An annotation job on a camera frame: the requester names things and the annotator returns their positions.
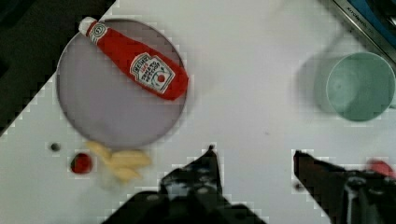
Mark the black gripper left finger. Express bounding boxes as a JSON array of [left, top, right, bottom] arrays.
[[102, 146, 266, 224]]

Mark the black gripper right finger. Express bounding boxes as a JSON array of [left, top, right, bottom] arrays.
[[293, 150, 396, 224]]

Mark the toy red fruit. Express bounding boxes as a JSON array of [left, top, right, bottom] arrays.
[[368, 160, 395, 178]]

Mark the toy peeled banana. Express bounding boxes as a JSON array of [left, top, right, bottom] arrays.
[[85, 141, 151, 183]]

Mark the green mug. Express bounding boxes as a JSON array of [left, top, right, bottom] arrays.
[[314, 52, 395, 122]]

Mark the toy strawberry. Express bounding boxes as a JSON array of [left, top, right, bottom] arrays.
[[70, 153, 92, 175]]

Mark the plush ketchup bottle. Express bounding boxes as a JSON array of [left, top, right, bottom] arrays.
[[78, 17, 189, 100]]

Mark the grey round plate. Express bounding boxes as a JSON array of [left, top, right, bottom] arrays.
[[56, 17, 187, 149]]

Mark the toaster oven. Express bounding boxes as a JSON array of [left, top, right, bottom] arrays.
[[319, 0, 396, 63]]

